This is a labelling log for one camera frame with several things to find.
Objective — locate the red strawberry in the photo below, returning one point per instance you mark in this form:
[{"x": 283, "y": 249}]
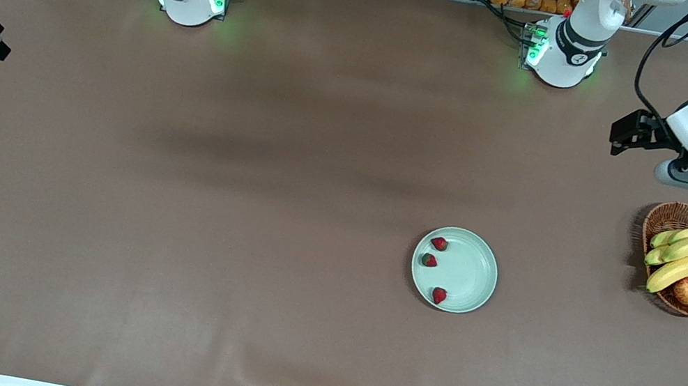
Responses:
[
  {"x": 429, "y": 260},
  {"x": 438, "y": 296},
  {"x": 439, "y": 243}
]

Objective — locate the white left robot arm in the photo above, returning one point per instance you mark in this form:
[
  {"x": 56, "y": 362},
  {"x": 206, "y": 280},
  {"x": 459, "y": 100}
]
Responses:
[{"x": 571, "y": 49}]

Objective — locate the pale green round plate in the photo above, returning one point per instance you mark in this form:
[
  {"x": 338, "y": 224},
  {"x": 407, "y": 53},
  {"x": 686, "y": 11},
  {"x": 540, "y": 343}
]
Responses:
[{"x": 468, "y": 271}]

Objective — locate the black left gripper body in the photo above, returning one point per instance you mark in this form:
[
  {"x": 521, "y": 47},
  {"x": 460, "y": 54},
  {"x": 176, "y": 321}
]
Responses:
[{"x": 656, "y": 132}]

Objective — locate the woven wicker basket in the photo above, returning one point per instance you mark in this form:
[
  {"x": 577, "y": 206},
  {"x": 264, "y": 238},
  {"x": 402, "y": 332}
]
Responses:
[{"x": 672, "y": 219}]

